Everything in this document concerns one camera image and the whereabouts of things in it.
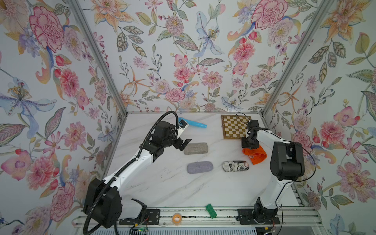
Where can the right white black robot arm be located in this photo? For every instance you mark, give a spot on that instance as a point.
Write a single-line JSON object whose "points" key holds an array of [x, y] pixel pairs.
{"points": [[286, 166]]}

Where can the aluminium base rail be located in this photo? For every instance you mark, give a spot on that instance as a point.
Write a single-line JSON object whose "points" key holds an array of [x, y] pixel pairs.
{"points": [[229, 217]]}

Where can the blue cylindrical case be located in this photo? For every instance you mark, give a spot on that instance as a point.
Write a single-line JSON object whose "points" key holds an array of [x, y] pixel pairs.
{"points": [[193, 123]]}

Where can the grey beige eyeglass case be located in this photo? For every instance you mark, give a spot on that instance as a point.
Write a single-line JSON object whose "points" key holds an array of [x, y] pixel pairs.
{"points": [[196, 148]]}

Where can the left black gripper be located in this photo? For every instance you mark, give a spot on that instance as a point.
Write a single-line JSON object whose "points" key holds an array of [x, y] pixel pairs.
{"points": [[182, 146]]}

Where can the green plastic block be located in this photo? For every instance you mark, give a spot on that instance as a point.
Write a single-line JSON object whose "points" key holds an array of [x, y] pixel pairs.
{"points": [[211, 211]]}

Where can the orange tape roll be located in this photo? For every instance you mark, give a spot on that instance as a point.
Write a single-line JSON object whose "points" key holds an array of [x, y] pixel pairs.
{"points": [[177, 219]]}

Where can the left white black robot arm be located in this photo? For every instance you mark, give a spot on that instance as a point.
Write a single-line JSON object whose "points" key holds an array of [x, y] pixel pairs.
{"points": [[104, 203]]}

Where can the wooden chessboard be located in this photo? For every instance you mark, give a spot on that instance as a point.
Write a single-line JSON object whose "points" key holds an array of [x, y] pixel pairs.
{"points": [[234, 126]]}

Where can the orange fluffy cloth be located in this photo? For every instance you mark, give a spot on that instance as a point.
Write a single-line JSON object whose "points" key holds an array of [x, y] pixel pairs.
{"points": [[256, 155]]}

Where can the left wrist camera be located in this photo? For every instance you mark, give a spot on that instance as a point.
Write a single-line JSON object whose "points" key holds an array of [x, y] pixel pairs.
{"points": [[181, 127]]}

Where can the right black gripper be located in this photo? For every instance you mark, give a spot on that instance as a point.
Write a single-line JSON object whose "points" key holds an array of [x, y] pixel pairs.
{"points": [[244, 144]]}

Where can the purple eyeglass case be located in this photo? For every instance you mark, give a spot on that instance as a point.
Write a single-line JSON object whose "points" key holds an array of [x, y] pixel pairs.
{"points": [[199, 167]]}

